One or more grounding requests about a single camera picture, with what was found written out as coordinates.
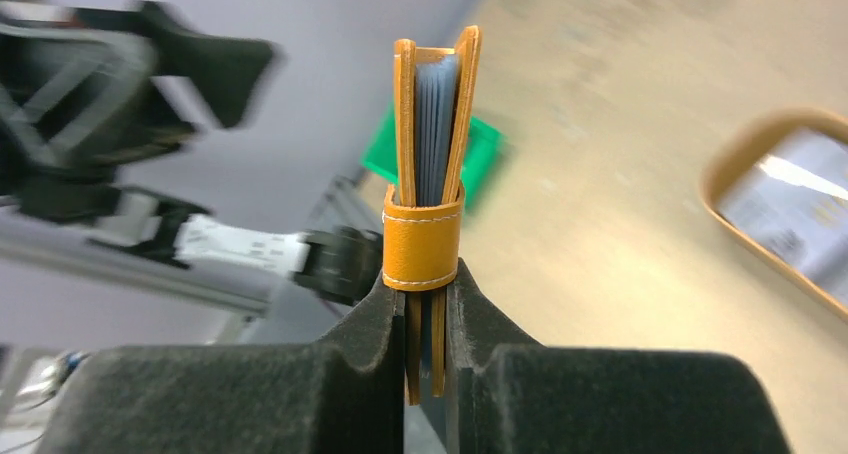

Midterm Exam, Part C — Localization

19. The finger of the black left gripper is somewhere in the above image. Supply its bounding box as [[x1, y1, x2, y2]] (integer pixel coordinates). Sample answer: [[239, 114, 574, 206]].
[[137, 1, 275, 128]]

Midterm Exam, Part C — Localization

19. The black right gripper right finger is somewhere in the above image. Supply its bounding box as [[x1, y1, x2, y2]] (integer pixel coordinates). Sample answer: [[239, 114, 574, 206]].
[[445, 267, 790, 453]]

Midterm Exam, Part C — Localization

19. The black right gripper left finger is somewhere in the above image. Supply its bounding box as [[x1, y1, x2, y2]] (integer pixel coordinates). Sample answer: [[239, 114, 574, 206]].
[[38, 282, 404, 454]]

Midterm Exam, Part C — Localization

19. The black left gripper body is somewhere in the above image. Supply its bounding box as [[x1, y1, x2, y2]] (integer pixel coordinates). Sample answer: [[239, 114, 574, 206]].
[[1, 15, 197, 196]]

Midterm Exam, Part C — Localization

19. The orange leather card holder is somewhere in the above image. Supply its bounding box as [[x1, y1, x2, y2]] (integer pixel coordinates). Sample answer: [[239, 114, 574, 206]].
[[382, 25, 482, 405]]

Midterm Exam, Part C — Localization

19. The orange oval tray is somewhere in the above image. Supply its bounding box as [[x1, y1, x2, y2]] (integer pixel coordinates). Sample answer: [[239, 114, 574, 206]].
[[700, 108, 847, 317]]

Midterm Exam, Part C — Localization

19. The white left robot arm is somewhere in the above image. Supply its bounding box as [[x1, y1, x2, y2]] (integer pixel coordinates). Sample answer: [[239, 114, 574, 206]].
[[1, 0, 383, 306]]

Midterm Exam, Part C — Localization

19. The green plastic bin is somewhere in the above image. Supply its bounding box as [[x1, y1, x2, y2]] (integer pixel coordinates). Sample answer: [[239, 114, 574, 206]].
[[362, 106, 504, 210]]

